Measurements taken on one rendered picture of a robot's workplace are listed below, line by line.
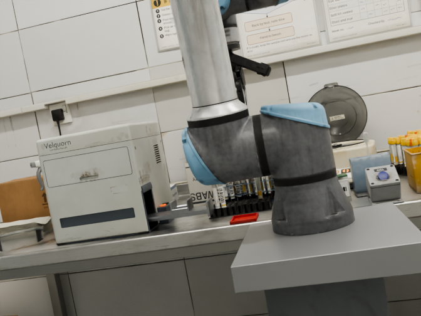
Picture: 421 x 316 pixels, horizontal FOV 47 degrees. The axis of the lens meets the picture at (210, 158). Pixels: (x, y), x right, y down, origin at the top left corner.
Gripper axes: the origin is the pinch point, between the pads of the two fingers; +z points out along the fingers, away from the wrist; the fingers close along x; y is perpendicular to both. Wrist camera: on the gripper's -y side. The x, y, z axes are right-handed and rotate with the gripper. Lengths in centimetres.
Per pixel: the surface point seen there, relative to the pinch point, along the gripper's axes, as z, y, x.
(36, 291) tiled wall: 59, 109, -51
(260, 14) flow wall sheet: -36, -6, -50
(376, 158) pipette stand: 16.6, -32.0, 2.2
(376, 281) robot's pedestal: 30, -22, 54
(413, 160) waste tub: 17.6, -39.5, 9.6
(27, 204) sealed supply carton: 18, 86, -22
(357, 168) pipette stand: 18.5, -26.9, 2.3
